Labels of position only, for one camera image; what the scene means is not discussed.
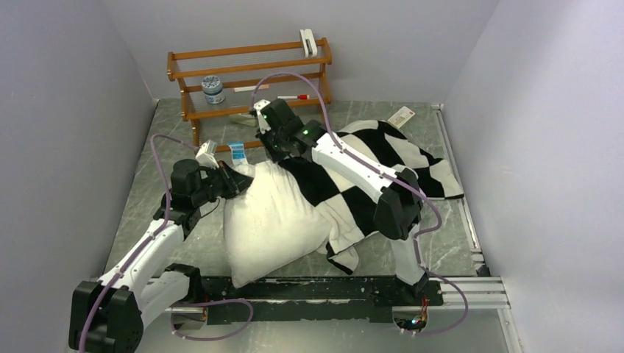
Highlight blue white round jar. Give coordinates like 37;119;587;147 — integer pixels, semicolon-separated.
201;75;225;104

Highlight purple cable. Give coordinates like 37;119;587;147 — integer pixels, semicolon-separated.
250;73;444;274
77;133;201;353

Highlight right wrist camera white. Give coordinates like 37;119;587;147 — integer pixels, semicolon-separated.
252;99;271;134

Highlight black white checkered pillowcase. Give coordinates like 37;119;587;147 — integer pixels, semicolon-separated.
277;119;465;276

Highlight white pillow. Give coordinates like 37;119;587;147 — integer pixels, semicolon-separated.
223;161;332;288

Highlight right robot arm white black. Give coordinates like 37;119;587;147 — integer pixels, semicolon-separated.
249;99;430;290

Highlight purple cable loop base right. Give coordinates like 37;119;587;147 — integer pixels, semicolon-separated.
394;267;470;338

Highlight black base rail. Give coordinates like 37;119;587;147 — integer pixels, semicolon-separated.
154;275;444;326

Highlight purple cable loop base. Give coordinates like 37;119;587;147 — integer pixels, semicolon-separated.
394;267;470;338
169;299;255;342

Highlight small white green box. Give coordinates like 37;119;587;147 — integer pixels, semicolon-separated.
387;106;416;129

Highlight blue pillow tag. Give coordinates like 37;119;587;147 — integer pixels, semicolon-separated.
227;142;249;166

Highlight white marker pink cap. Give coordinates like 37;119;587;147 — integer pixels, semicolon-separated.
233;84;270;93

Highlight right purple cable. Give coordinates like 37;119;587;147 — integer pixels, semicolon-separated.
250;73;444;274

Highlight white clip on rack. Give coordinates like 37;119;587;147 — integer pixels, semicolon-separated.
299;29;318;58

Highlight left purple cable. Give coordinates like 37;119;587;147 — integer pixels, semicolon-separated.
77;133;201;353

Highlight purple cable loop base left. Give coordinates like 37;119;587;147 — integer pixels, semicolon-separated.
169;299;255;342

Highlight wooden shelf rack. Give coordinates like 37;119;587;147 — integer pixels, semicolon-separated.
166;38;333;146

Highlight green white stapler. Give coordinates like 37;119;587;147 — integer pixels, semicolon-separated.
229;113;257;127

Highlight white marker red cap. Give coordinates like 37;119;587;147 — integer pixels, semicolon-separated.
277;94;311;101

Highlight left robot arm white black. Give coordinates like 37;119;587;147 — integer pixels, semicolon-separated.
68;159;253;352

